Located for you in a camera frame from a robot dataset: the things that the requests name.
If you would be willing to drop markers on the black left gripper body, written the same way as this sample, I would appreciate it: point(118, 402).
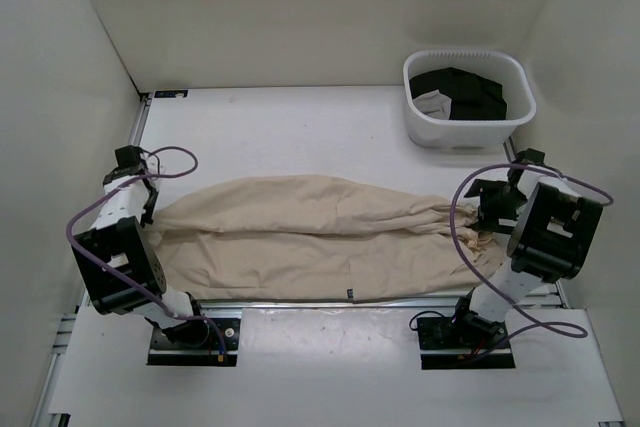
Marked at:
point(148, 208)

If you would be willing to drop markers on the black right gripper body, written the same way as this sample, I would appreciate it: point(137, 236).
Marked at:
point(502, 205)

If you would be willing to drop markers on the beige trousers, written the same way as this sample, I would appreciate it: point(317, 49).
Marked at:
point(318, 238)

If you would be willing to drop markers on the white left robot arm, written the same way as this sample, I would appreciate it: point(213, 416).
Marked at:
point(119, 267)

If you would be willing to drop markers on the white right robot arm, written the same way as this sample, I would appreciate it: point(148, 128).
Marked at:
point(550, 228)

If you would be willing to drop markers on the black trousers in basket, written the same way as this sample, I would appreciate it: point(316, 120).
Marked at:
point(457, 95)

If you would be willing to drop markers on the black label sticker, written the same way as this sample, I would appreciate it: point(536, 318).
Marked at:
point(170, 94)

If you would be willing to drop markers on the white plastic basket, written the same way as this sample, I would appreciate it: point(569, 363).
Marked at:
point(427, 131)

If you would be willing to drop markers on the aluminium front rail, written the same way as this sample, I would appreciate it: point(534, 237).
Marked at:
point(435, 302)

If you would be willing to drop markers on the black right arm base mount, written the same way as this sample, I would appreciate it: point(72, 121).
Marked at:
point(460, 343)

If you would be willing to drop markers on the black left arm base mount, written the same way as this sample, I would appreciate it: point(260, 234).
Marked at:
point(200, 347)

